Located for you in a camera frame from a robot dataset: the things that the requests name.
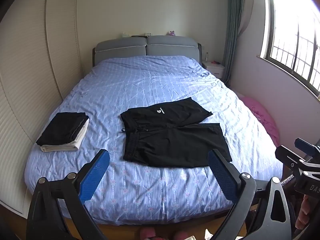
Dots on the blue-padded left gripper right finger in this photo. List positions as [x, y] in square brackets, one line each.
[237, 187]

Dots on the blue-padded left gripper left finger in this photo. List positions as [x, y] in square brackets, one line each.
[91, 174]

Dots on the black shorts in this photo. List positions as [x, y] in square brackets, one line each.
[172, 134]

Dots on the right hand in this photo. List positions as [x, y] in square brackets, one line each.
[303, 216]

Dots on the folded white garment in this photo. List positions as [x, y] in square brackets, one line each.
[71, 146]

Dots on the folded black garment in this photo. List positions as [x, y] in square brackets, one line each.
[63, 128]

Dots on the pink blanket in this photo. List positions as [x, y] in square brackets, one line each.
[263, 116]

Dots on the pink slippers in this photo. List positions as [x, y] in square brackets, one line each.
[150, 233]

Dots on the white nightstand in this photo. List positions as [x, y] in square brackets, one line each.
[214, 68]

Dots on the grey upholstered headboard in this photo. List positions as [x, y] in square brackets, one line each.
[158, 45]

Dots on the cream louvered wardrobe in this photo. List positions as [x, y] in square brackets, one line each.
[40, 64]

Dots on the barred window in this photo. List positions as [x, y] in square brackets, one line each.
[291, 39]

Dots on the purple toy on headboard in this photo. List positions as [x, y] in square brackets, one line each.
[172, 33]

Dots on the green curtain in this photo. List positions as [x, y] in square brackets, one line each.
[234, 14]

